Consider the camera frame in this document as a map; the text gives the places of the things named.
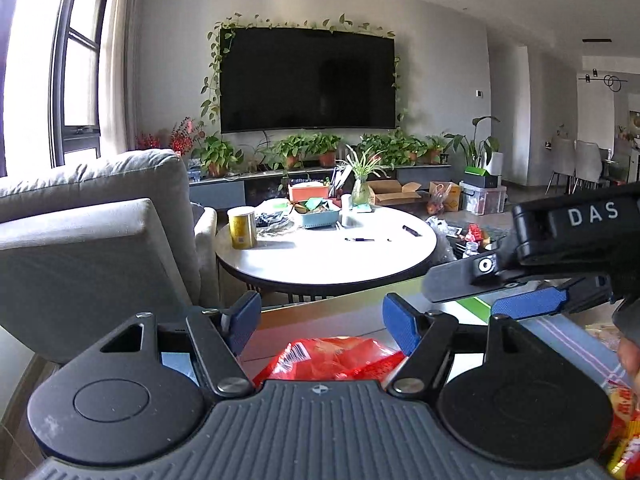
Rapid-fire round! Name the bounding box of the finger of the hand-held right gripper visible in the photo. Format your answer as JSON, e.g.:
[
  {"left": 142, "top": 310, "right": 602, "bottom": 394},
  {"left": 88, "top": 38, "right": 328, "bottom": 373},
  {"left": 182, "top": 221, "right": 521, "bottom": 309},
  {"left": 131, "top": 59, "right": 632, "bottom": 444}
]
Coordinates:
[
  {"left": 421, "top": 251, "right": 532, "bottom": 304},
  {"left": 491, "top": 274, "right": 615, "bottom": 321}
]

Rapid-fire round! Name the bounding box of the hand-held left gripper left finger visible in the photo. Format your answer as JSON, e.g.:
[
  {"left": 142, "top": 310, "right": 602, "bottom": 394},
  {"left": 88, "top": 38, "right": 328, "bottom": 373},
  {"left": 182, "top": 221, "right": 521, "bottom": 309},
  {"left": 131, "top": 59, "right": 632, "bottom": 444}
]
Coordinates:
[{"left": 100, "top": 290, "right": 262, "bottom": 399}]

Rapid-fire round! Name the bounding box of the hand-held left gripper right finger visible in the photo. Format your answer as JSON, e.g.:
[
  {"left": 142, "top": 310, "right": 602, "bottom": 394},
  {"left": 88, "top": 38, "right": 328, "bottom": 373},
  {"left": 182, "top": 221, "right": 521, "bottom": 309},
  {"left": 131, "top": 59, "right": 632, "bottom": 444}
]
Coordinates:
[{"left": 382, "top": 292, "right": 539, "bottom": 401}]

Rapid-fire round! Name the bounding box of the red snack bag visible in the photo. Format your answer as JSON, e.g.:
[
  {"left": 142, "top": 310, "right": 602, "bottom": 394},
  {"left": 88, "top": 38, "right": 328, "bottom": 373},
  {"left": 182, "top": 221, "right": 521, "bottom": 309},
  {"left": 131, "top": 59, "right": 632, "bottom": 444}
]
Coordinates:
[{"left": 251, "top": 336, "right": 407, "bottom": 388}]

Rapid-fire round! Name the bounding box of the person's right hand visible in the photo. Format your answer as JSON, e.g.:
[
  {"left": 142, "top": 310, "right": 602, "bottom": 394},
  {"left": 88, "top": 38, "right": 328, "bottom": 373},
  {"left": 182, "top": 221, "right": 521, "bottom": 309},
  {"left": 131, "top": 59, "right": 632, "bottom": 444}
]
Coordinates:
[{"left": 618, "top": 341, "right": 640, "bottom": 377}]

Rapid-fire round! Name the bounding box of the clutter of bags and jars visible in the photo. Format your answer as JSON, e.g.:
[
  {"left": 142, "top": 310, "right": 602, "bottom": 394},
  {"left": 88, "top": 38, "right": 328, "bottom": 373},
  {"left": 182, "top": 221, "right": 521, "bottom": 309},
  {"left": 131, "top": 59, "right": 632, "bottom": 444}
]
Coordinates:
[{"left": 425, "top": 215, "right": 513, "bottom": 263}]

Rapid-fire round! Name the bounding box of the blue striped tablecloth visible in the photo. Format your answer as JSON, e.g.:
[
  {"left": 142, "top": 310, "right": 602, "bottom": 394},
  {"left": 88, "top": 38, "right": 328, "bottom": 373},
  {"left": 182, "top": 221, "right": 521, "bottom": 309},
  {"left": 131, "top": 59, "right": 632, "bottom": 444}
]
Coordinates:
[{"left": 240, "top": 290, "right": 640, "bottom": 413}]

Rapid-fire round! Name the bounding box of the grey dining chair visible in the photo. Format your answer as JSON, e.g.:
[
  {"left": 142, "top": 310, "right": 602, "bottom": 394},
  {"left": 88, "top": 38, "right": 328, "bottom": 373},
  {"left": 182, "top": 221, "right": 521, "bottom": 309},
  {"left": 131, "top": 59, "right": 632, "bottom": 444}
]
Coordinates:
[
  {"left": 545, "top": 137, "right": 577, "bottom": 196},
  {"left": 573, "top": 140, "right": 610, "bottom": 194}
]

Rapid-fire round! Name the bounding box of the orange printed cardboard box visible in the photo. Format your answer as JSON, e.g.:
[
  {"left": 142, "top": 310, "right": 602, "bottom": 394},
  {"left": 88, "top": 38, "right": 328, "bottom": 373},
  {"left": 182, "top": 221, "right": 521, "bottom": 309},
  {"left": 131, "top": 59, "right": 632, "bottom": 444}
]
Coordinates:
[{"left": 428, "top": 181, "right": 462, "bottom": 213}]

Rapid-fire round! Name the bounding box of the clear plastic storage bin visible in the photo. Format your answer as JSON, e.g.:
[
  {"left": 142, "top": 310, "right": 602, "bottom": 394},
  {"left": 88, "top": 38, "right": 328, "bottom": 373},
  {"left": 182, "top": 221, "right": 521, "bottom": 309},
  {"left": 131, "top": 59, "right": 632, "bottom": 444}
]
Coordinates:
[{"left": 459, "top": 182, "right": 508, "bottom": 216}]

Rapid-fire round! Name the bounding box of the yellow tin can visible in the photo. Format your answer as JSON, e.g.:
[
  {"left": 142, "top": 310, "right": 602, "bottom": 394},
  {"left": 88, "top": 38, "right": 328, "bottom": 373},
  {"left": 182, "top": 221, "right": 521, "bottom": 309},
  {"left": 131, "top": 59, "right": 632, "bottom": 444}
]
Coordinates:
[{"left": 227, "top": 206, "right": 259, "bottom": 250}]

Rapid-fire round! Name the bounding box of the round white coffee table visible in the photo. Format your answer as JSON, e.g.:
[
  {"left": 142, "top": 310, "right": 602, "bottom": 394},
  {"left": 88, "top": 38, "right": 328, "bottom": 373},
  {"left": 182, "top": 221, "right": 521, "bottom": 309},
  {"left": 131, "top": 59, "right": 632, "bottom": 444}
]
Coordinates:
[{"left": 214, "top": 202, "right": 439, "bottom": 307}]

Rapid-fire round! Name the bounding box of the open brown cardboard box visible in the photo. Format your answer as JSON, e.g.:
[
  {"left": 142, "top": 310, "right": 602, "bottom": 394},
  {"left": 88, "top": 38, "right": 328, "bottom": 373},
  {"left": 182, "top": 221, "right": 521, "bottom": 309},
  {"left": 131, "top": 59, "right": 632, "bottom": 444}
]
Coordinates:
[{"left": 366, "top": 179, "right": 424, "bottom": 207}]

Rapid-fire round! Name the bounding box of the green black carton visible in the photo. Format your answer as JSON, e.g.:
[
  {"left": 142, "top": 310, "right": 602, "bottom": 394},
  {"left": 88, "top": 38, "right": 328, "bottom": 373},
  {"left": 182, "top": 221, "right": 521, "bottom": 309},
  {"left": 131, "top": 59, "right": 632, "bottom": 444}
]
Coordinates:
[{"left": 463, "top": 164, "right": 502, "bottom": 189}]

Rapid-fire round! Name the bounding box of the blue plastic basket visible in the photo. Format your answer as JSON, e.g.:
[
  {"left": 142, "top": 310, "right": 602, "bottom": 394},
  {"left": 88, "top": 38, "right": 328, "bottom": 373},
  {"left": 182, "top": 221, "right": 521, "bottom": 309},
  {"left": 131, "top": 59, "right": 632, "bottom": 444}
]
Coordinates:
[{"left": 293, "top": 206, "right": 344, "bottom": 230}]

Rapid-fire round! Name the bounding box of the tall plant in white pot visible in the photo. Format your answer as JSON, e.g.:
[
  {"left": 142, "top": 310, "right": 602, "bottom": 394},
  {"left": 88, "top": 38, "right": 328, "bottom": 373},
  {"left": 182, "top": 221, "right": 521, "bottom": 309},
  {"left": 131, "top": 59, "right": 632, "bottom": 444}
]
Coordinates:
[{"left": 444, "top": 115, "right": 504, "bottom": 177}]

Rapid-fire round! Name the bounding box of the glass vase with spider plant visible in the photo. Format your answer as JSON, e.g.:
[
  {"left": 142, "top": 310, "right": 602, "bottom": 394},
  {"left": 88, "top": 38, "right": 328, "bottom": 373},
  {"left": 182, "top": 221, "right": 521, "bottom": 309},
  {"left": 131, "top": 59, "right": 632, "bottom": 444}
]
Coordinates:
[{"left": 336, "top": 144, "right": 387, "bottom": 208}]

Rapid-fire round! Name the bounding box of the row of bushy potted plants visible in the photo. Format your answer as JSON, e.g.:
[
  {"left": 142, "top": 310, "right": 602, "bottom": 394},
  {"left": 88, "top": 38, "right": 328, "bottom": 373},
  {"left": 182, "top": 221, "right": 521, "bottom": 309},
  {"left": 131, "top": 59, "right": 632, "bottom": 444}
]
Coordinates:
[{"left": 356, "top": 130, "right": 451, "bottom": 167}]

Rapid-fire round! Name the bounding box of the potted green plant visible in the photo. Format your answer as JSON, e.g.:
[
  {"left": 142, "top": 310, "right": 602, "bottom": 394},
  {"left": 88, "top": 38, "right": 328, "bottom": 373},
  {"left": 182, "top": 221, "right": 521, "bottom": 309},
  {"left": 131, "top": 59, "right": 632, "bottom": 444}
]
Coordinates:
[
  {"left": 191, "top": 134, "right": 244, "bottom": 179},
  {"left": 307, "top": 131, "right": 345, "bottom": 169},
  {"left": 270, "top": 133, "right": 312, "bottom": 171}
]

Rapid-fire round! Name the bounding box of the grey sofa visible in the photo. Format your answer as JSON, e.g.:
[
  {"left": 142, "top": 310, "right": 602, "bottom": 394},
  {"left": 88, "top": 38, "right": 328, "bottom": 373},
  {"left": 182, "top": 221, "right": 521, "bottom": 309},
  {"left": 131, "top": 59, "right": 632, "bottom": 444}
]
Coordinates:
[{"left": 0, "top": 148, "right": 222, "bottom": 365}]

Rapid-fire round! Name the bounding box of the red flower plant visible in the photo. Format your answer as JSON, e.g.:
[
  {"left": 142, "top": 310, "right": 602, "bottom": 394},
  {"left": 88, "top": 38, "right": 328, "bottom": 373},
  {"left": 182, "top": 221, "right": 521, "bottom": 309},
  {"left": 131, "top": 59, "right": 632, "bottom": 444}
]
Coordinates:
[{"left": 134, "top": 116, "right": 202, "bottom": 157}]

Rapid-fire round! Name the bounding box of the green trailing vine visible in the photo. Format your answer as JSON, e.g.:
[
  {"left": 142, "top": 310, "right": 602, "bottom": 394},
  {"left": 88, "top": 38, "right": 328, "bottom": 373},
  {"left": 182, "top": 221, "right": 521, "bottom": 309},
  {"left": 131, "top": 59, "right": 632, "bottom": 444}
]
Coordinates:
[{"left": 199, "top": 13, "right": 408, "bottom": 127}]

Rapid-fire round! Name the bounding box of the beige curtain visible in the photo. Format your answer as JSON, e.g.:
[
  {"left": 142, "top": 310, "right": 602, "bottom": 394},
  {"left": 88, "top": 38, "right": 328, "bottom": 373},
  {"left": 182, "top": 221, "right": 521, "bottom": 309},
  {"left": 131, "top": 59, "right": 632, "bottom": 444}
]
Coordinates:
[{"left": 97, "top": 0, "right": 147, "bottom": 155}]

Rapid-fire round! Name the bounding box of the black framed window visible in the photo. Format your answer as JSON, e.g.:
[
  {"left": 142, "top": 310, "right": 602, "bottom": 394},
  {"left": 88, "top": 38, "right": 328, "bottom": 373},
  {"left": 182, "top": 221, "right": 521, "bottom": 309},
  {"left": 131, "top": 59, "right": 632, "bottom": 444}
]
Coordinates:
[{"left": 0, "top": 0, "right": 112, "bottom": 177}]

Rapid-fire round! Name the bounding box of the black ring wall lamp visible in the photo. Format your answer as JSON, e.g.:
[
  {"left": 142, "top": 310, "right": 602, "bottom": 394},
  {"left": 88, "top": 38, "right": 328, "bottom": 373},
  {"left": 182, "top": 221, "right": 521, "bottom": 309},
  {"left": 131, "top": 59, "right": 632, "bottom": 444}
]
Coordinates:
[{"left": 578, "top": 73, "right": 624, "bottom": 93}]

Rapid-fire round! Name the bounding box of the black wall television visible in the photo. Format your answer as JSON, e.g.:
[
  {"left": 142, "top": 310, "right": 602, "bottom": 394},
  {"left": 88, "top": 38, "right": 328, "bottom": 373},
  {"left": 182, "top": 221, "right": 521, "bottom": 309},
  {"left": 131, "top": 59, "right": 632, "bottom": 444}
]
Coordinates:
[{"left": 219, "top": 26, "right": 397, "bottom": 135}]

